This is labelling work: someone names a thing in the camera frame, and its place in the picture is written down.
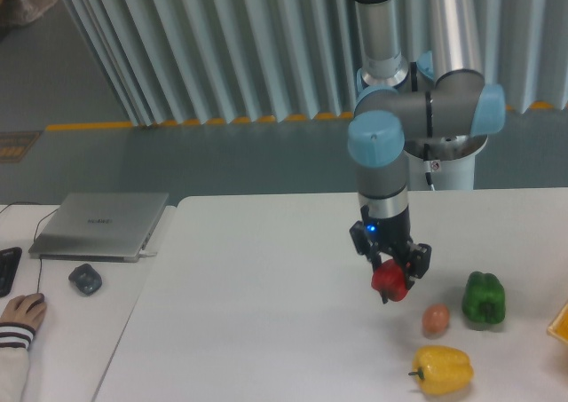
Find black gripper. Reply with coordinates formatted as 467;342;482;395
349;206;431;287

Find red bell pepper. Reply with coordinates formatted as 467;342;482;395
371;259;408;303

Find black computer mouse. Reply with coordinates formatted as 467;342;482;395
30;293;45;308

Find forearm in striped-cuff sleeve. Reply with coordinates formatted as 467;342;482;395
1;322;36;402

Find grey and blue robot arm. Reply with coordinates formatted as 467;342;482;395
348;0;505;288

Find yellow basket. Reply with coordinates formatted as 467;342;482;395
547;303;568;344

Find person's bare hand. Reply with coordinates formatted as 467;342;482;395
1;293;47;334

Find brown egg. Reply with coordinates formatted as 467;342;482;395
422;303;450;335

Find green bell pepper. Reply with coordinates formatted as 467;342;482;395
461;271;506;325

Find yellow bell pepper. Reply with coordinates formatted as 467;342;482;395
407;345;474;396

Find white laptop plug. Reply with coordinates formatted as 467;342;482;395
139;250;157;258

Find silver laptop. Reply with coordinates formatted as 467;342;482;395
28;193;169;262

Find grey folding screen partition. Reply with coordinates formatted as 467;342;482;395
63;0;567;126

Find small dark grey tray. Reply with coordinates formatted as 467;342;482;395
68;264;103;296

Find black keyboard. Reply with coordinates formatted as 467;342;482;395
0;247;22;297

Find robot base cable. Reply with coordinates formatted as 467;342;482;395
422;142;438;193

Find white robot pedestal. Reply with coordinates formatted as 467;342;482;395
405;136;488;191

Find black mouse cable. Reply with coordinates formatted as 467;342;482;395
0;201;63;296

